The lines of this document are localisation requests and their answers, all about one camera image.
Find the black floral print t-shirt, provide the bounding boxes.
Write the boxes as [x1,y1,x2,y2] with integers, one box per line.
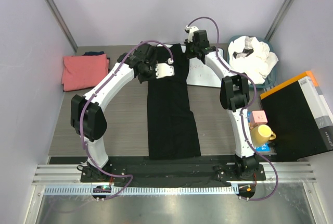
[147,44,201,160]

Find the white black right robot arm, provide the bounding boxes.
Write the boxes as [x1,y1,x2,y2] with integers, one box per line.
[184,26,259,180]

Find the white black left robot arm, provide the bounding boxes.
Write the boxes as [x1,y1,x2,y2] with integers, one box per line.
[70,43,157,182]

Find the white crumpled t-shirts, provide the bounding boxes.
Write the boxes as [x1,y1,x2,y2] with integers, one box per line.
[227,35,279,84]

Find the white tray board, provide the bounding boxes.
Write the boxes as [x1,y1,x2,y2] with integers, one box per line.
[155,43,225,88]

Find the folded dark navy t-shirt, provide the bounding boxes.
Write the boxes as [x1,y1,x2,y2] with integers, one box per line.
[83,51,110,60]

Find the folded coral pink t-shirt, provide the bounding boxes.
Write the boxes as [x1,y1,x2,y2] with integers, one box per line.
[61,54,109,92]

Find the teal laundry basket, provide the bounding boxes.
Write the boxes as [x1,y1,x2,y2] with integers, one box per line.
[227,35,277,89]

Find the pink cube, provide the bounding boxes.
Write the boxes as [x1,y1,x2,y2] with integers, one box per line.
[249,110,268,127]

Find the yellow mug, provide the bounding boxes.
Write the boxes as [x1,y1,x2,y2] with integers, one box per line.
[250,125,276,147]

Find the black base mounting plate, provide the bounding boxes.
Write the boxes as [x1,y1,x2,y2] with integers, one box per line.
[81,155,266,188]

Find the black orange box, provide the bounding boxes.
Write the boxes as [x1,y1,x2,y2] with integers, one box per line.
[260,71,332,161]

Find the blue picture book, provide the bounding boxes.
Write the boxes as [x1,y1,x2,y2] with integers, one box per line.
[255,143,270,153]

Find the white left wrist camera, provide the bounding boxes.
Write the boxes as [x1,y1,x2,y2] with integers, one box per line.
[155,58,175,79]

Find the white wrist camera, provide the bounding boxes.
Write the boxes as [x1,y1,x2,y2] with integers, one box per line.
[155,58,175,79]
[184,26,199,43]

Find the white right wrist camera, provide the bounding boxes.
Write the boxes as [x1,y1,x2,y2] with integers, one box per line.
[184,26,199,43]

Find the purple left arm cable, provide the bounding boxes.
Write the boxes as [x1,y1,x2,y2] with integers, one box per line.
[80,40,174,200]

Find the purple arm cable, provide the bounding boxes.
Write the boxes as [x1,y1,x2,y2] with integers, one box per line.
[186,16,279,202]
[80,40,174,200]

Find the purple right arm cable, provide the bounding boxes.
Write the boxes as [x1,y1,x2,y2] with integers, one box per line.
[186,16,279,202]

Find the aluminium rail frame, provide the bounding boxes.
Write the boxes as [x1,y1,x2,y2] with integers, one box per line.
[33,162,316,195]

